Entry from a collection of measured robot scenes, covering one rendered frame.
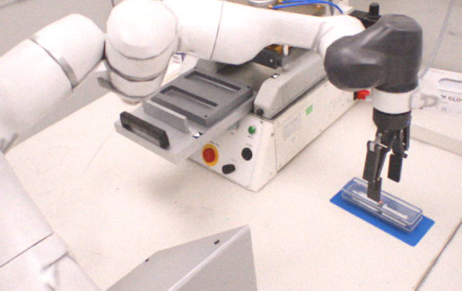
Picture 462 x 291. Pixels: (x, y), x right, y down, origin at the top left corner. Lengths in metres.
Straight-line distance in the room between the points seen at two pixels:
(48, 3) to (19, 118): 1.82
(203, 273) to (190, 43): 0.40
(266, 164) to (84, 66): 0.59
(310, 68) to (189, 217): 0.48
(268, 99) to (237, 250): 0.58
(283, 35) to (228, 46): 0.16
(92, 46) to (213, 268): 0.41
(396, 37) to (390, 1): 0.77
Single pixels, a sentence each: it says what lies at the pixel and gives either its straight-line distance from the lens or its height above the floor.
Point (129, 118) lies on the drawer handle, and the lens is 1.14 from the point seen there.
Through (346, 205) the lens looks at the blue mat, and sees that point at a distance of 1.23.
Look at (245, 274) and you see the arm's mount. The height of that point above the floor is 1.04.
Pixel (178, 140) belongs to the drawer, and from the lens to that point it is 1.11.
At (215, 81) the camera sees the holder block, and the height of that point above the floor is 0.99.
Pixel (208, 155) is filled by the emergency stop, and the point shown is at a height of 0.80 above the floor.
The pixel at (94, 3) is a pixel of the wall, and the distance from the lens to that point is 2.74.
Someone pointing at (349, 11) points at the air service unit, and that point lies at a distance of 1.35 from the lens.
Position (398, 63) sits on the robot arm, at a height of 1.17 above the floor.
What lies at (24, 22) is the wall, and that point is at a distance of 2.56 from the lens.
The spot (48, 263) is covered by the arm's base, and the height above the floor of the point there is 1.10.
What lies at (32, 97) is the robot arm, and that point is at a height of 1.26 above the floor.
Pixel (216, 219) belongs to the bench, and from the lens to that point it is 1.21.
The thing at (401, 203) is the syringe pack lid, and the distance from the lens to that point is 1.19.
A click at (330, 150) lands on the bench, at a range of 1.39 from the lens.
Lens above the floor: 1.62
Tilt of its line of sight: 37 degrees down
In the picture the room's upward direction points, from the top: 7 degrees counter-clockwise
